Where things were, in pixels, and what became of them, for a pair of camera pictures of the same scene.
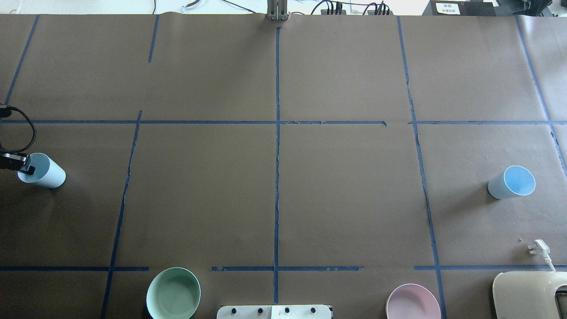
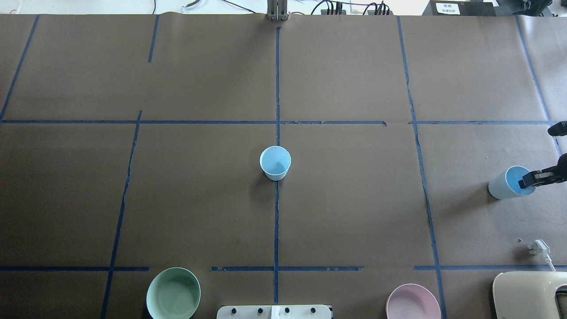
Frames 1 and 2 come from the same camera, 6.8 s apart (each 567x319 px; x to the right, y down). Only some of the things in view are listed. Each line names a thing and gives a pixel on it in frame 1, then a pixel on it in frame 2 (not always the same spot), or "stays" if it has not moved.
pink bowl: [412, 301] stays
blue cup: [517, 180] stays
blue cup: [48, 173] -> [275, 161]
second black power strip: [372, 12] stays
